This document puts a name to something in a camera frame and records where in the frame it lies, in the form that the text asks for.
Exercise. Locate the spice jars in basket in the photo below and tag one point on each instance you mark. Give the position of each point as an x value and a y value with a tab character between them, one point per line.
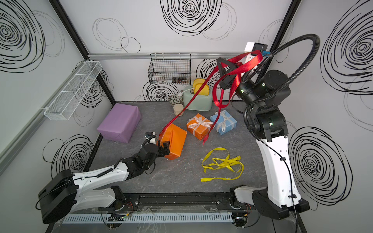
180	80

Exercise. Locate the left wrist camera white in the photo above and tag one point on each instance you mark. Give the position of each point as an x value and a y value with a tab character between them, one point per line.
149	135

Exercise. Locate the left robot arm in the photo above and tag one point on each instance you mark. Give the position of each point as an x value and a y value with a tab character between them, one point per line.
68	192

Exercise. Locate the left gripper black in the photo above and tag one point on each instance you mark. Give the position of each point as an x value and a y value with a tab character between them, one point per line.
167	149

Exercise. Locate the white mesh wall shelf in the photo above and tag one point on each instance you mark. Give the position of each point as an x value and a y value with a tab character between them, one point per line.
82	88

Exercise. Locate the white ribbon on orange box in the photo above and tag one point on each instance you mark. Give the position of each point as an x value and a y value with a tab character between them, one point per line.
197	121

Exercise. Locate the blue gift box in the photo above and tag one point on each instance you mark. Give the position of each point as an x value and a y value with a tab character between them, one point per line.
224	122

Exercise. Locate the patterned ceramic bowl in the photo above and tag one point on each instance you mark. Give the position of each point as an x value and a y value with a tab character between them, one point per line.
175	99

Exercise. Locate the front yellow sponge toast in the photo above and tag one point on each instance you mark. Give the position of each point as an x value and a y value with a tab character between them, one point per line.
202	90

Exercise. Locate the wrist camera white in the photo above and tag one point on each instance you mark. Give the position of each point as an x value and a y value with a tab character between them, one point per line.
252	47
149	135

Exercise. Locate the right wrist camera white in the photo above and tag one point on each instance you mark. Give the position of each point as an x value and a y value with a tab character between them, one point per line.
252	47

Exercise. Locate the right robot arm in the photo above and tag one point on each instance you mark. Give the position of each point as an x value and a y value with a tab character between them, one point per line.
268	126

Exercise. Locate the yellow ribbon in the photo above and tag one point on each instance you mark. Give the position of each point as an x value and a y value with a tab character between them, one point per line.
233	164

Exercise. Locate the purple gift box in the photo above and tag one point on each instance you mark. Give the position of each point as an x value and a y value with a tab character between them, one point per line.
120	123

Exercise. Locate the yellow sponge toast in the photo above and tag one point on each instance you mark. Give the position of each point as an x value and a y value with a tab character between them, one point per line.
202	90
198	81

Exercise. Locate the small jar with beige lid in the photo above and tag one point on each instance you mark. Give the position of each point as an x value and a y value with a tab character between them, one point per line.
178	109

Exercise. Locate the rear yellow sponge toast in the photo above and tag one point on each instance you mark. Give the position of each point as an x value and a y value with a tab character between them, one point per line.
198	81

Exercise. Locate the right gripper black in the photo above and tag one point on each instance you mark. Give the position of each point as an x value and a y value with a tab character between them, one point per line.
223	70

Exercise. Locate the black wire basket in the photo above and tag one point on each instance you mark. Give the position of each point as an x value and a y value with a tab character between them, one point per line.
164	66

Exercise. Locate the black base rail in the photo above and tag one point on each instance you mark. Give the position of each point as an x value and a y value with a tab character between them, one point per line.
215	200

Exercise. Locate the orange box red ribbon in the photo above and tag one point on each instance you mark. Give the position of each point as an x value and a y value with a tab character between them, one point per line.
176	136

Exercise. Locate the white ribbon on blue box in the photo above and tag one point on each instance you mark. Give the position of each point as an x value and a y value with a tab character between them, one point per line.
223	119

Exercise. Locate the grey slotted cable duct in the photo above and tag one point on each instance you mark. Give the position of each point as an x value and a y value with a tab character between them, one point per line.
148	218

